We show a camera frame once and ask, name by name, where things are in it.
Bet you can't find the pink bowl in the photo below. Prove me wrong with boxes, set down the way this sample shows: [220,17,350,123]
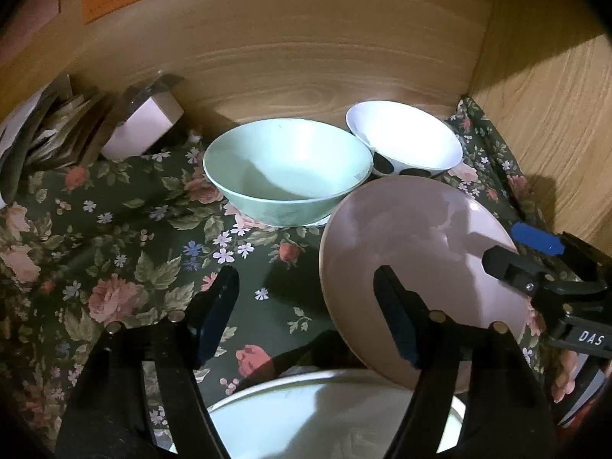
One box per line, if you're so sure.
[319,175,528,390]

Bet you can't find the large white plate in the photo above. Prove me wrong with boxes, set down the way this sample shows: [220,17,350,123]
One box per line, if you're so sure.
[204,368,468,459]

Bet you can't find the white bowl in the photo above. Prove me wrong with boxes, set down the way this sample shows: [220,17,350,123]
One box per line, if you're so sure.
[345,101,464,177]

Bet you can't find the mint green bowl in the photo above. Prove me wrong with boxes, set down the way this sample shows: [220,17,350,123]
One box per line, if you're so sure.
[202,118,373,227]

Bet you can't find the person right hand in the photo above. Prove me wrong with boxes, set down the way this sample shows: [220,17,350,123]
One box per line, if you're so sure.
[551,350,579,403]

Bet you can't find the floral green tablecloth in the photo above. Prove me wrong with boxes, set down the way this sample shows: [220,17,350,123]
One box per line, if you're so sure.
[0,94,551,455]

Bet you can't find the small white box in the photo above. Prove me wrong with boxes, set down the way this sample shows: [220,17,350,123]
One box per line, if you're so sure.
[101,91,184,161]

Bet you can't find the stack of white papers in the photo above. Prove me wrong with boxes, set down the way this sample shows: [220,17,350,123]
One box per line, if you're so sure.
[1,75,113,207]

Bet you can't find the pink sticky note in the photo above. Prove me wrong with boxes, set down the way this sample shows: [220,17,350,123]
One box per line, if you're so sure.
[1,0,60,50]

